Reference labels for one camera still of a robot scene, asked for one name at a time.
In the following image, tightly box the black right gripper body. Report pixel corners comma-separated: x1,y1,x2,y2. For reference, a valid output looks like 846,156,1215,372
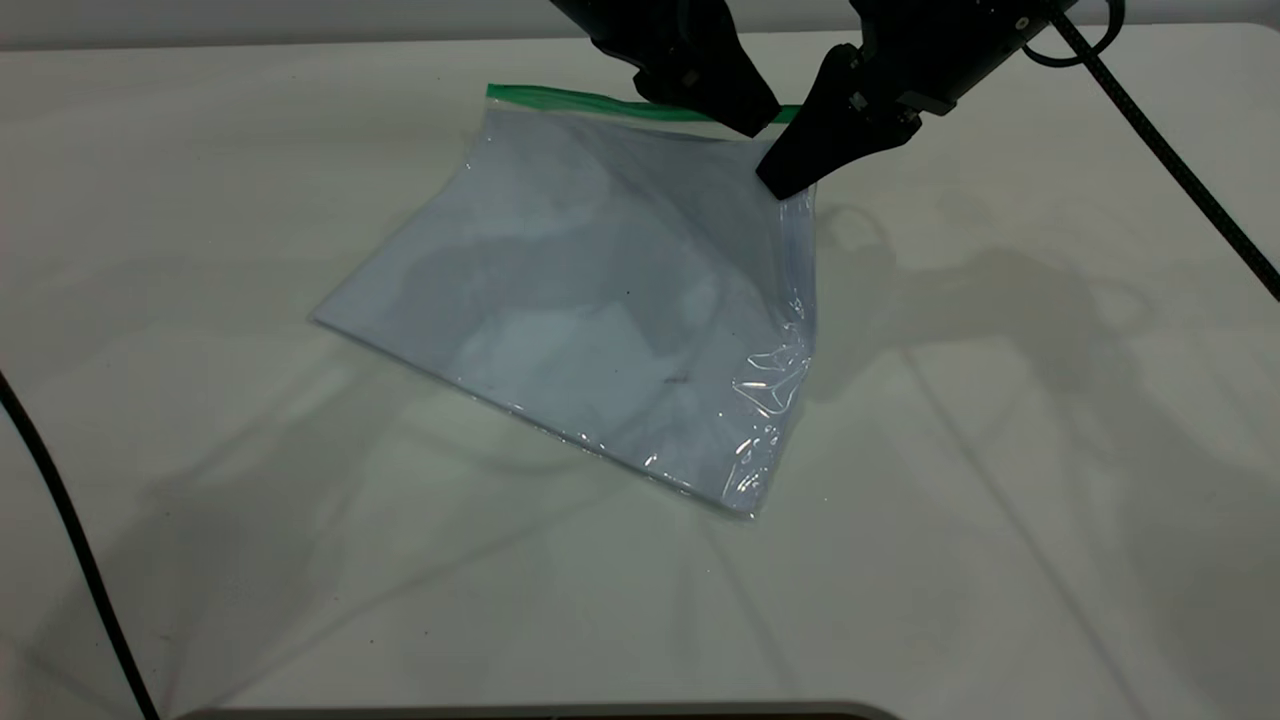
850,0,1076,113

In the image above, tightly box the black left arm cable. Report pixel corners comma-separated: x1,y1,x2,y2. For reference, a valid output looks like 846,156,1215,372
0,370,161,720

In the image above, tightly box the dark rounded base plate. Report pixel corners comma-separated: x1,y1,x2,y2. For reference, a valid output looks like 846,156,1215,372
175,700,901,720

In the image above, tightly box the clear zip bag green zipper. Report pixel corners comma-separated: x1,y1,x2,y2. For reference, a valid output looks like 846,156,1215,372
312,83,821,521

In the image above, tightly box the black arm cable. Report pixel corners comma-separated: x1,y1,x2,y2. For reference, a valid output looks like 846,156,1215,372
1022,0,1280,301
0,370,161,720

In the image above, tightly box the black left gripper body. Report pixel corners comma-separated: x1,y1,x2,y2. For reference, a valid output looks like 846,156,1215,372
550,0,739,73

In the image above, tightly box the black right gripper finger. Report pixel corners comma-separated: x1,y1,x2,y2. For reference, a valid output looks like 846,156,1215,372
792,100,923,199
755,45,906,201

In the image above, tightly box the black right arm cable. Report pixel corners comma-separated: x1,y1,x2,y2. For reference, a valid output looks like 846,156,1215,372
1022,0,1280,301

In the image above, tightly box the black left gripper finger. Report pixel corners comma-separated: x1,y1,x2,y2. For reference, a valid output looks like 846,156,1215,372
636,55,766,138
690,45,783,123

